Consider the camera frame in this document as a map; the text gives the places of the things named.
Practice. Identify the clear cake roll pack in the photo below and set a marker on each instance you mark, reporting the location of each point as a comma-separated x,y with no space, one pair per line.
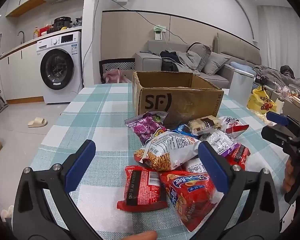
204,125

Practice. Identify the person's left hand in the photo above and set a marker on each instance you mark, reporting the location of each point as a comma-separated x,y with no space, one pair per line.
147,235

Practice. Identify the yellow plastic bag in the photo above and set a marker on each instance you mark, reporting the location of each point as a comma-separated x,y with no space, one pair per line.
260,102

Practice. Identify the white washing machine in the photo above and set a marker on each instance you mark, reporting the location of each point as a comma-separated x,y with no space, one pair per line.
60,65

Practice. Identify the red shrimp chips bag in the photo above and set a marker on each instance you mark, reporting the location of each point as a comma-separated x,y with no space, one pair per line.
191,194

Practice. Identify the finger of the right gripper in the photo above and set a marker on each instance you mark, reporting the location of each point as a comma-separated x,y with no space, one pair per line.
277,118
277,135

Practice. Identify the grey cushion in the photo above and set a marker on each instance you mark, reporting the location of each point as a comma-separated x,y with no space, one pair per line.
215,63

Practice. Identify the black rice cooker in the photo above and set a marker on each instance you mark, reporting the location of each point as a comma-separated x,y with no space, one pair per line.
61,22

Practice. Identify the kitchen faucet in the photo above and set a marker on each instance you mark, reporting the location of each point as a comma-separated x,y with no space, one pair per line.
22,37

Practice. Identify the person's right hand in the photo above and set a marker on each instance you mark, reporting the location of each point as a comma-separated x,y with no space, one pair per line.
289,178

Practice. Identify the purple candy bag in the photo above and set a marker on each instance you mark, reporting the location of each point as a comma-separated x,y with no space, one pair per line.
148,125

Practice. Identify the grey sofa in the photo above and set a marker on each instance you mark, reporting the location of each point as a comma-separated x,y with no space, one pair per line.
237,49

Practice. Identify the brown SF cardboard box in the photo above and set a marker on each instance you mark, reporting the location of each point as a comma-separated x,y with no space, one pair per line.
184,96

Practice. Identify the white wall power strip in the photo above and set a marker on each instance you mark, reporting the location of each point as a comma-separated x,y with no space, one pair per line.
159,32

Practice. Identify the red snack packet barcode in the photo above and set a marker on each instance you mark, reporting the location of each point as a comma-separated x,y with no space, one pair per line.
143,191

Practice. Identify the beige slipper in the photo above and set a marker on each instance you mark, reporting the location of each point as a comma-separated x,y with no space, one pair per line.
37,123

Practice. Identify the black patterned chair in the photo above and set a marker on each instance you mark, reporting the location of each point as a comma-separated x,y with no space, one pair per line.
126,65

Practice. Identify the white purple snack packet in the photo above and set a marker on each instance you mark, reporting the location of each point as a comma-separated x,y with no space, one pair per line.
221,143

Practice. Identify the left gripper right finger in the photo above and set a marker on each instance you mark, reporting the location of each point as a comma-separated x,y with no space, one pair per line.
249,208

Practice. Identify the white trash bin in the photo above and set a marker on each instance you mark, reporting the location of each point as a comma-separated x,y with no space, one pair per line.
241,83

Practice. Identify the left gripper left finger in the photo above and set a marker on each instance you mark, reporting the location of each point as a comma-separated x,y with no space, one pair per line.
43,208

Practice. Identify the pink plastic bag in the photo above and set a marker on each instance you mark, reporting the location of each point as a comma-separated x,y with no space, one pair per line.
115,76

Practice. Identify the blue Oreo packet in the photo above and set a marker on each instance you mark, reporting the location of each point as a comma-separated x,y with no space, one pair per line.
184,130

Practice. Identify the white red snack bag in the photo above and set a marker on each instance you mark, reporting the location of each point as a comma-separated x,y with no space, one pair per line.
232,127

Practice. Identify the small red dark packet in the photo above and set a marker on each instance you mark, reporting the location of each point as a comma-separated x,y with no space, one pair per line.
238,156

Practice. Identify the white noodle snack bag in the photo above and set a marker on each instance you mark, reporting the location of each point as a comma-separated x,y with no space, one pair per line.
167,151

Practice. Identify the grey clothes pile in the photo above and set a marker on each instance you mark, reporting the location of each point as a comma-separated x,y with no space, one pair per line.
192,60

